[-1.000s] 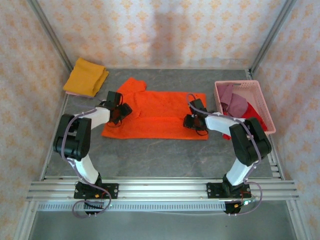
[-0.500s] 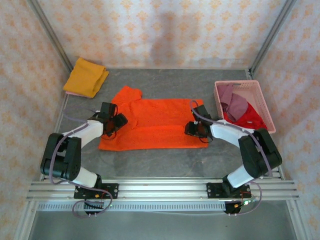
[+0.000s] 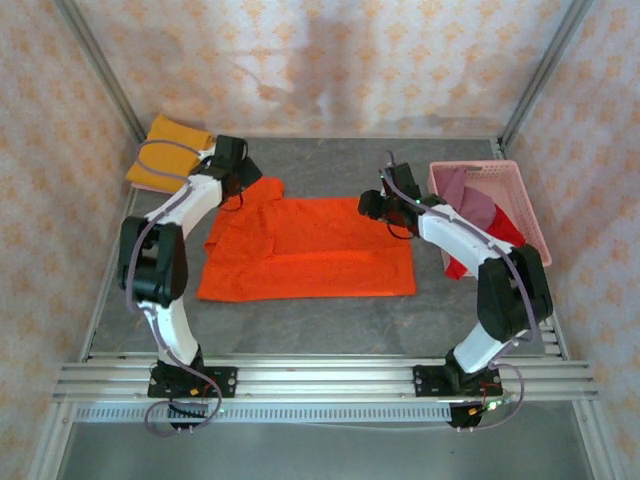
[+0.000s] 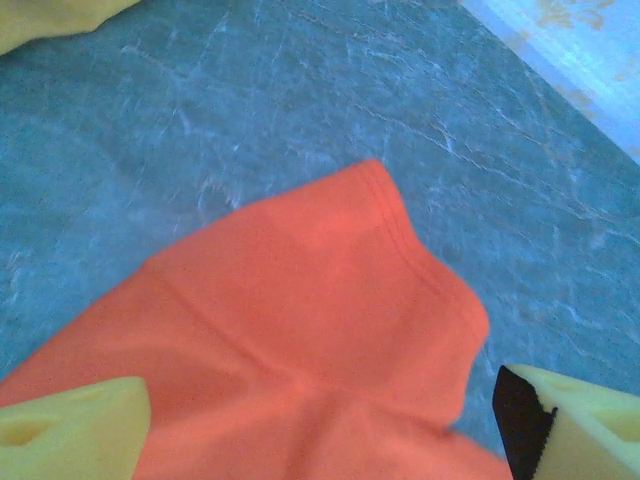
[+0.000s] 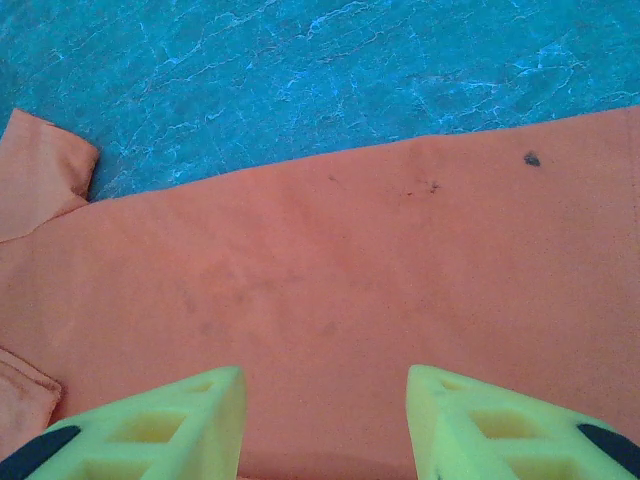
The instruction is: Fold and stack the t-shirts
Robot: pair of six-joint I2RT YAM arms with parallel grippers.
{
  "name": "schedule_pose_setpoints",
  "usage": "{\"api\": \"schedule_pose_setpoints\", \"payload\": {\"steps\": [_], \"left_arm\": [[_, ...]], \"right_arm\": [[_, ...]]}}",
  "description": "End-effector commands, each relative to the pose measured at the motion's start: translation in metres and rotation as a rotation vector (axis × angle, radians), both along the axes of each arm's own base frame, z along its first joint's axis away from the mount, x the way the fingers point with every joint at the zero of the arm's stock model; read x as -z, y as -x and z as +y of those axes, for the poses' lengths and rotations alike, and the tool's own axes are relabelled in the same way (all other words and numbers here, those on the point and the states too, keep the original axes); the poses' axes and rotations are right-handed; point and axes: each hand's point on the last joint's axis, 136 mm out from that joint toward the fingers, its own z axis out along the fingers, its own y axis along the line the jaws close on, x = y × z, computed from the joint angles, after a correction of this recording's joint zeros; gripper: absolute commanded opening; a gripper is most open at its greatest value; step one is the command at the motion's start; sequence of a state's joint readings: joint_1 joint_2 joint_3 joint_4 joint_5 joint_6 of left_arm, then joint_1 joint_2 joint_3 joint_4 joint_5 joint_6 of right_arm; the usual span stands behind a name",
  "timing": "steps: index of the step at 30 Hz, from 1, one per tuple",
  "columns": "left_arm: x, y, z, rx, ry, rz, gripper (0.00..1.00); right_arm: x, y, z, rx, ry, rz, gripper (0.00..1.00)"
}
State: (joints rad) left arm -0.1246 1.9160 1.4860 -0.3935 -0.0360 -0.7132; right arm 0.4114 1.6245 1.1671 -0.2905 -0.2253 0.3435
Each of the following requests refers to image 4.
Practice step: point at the orange t-shirt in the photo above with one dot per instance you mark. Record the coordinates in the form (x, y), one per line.
(310, 325)

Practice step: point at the yellow folded t-shirt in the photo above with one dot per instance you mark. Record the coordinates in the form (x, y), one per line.
(50, 20)

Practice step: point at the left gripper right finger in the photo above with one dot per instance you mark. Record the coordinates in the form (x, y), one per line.
(575, 425)

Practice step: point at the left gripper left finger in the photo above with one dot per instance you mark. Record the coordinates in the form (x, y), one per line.
(70, 430)

